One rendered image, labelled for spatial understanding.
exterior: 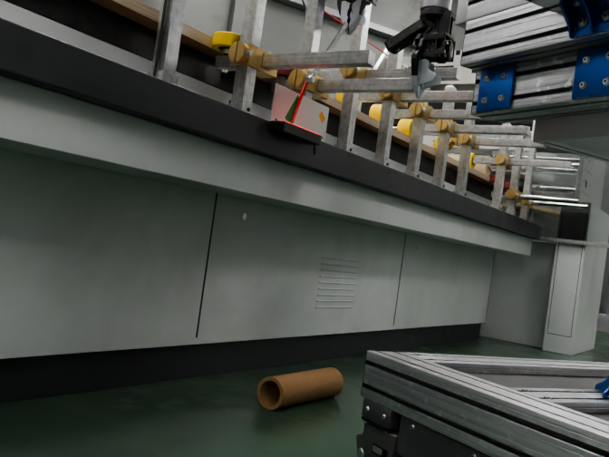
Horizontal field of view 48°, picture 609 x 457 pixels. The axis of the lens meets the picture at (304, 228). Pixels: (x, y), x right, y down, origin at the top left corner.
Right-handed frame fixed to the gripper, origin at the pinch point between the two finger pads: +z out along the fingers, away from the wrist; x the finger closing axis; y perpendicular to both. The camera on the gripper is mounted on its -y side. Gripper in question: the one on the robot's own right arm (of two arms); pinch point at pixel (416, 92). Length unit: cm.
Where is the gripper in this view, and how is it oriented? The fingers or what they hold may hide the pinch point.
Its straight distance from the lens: 174.8
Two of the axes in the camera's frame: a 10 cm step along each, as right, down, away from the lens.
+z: -1.4, 9.9, -0.2
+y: 8.3, 1.0, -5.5
